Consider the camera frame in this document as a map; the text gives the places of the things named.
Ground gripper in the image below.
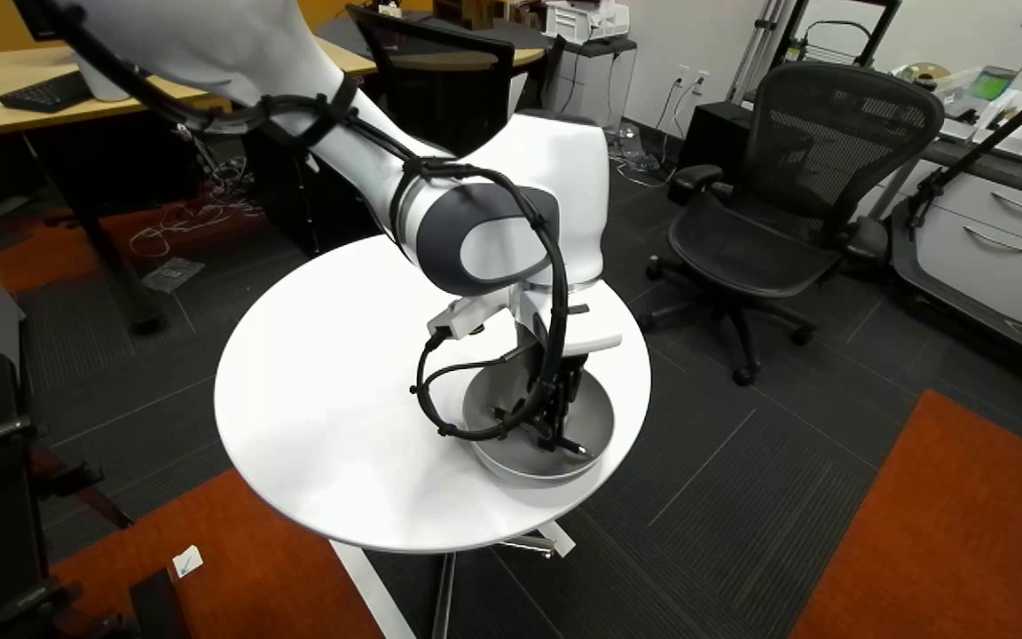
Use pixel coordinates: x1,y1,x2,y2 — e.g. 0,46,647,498
527,353,589,452

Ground grey metal bowl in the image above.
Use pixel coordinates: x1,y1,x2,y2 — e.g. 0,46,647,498
461,359,617,485

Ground black mesh office chair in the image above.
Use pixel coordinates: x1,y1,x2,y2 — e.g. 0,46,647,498
643,60,947,388

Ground black computer tower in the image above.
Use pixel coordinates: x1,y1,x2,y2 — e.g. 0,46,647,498
678,99,753,194

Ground grey cabinet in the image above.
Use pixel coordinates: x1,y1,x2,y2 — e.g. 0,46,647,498
543,37,639,132

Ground round wooden table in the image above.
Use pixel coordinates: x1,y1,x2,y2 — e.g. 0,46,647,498
314,12,548,74

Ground white printer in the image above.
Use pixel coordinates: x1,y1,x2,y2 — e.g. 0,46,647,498
544,0,633,45

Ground metal ladder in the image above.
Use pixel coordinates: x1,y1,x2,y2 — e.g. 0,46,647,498
726,0,798,106

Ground white drawer cabinet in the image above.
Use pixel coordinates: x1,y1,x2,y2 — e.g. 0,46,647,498
861,158,1022,342

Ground stand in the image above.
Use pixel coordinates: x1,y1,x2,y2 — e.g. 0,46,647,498
905,62,1022,233

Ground white cup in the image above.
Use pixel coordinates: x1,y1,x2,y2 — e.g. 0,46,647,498
73,51,132,104

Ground black keyboard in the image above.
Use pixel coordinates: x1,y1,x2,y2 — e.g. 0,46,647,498
0,70,96,114

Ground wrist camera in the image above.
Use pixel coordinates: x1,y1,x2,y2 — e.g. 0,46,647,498
426,296,513,343

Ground tangle of white cables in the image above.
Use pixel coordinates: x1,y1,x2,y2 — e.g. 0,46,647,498
126,151,263,260

